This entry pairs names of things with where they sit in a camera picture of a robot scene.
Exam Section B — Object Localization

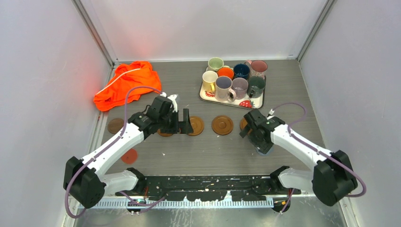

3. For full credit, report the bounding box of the wooden coaster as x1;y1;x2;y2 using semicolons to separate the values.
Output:
240;118;250;129
188;116;204;136
107;118;124;134
211;115;234;136
157;130;173;137

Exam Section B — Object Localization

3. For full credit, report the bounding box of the orange cloth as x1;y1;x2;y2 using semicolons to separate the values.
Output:
93;61;162;112

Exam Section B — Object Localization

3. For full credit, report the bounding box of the blue coaster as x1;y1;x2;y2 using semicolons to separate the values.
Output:
255;147;274;156

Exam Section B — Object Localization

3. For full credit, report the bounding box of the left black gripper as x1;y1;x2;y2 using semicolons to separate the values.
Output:
158;108;192;134

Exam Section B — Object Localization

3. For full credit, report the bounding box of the orange mug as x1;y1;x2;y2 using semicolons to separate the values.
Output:
217;67;235;79

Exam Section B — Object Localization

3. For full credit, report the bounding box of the white strawberry tray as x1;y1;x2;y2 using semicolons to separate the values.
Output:
199;85;265;109

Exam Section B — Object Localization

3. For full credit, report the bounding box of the pink speckled mug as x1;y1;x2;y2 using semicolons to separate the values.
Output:
244;60;268;79

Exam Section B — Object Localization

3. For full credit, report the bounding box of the dark green mug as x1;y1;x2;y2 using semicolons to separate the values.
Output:
247;76;266;98

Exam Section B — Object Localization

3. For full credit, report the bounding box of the light green mug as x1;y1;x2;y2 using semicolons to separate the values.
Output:
208;57;225;72

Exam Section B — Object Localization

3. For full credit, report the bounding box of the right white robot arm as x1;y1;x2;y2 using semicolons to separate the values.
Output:
240;109;362;206

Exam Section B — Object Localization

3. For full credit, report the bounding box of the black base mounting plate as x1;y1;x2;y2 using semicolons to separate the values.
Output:
125;175;290;201

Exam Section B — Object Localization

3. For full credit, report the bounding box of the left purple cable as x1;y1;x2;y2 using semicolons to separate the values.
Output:
64;86;167;219

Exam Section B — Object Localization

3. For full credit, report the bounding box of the aluminium front rail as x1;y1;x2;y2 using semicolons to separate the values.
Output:
93;197;274;210

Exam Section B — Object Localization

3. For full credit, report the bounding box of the cream yellow mug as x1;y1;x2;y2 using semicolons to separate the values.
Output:
202;70;218;93

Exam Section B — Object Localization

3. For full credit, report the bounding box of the white pink-handled mug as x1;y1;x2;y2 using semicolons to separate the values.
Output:
215;76;236;102

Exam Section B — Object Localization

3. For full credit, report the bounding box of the red coaster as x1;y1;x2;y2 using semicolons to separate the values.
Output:
121;148;138;165

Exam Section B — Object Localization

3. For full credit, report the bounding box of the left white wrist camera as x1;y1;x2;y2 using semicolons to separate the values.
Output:
160;92;179;113

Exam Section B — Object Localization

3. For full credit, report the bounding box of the dark blue mug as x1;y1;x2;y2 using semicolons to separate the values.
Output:
233;63;250;80

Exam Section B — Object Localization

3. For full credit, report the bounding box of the lilac mug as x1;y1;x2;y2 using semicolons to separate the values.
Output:
232;78;248;99

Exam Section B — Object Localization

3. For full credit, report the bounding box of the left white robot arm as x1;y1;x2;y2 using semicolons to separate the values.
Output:
63;95;193;209

